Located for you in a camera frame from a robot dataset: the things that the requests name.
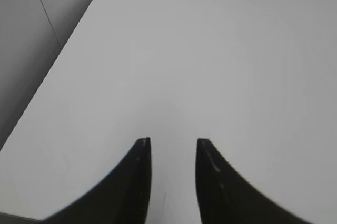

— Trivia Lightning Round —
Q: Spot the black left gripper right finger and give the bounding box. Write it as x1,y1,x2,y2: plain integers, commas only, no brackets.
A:
196,138,336,223

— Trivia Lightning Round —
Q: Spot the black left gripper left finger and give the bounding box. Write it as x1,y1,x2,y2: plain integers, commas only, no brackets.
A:
43,137,152,223

